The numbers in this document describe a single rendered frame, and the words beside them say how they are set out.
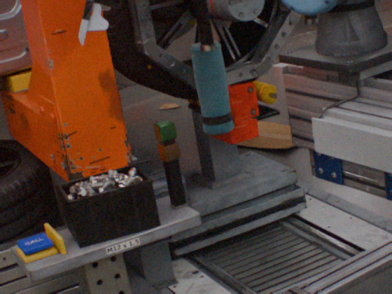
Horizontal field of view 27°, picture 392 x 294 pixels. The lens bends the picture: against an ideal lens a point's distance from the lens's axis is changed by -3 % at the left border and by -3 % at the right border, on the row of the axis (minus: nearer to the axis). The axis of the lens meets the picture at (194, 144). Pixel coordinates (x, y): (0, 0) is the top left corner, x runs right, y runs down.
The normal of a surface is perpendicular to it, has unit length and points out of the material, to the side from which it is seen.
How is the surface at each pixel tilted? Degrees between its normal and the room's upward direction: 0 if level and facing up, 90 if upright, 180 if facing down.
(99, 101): 90
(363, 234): 0
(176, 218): 0
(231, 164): 90
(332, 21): 72
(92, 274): 90
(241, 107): 90
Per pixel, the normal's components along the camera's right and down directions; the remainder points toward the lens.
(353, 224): -0.16, -0.94
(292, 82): -0.83, 0.30
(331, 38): -0.68, 0.04
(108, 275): 0.44, 0.21
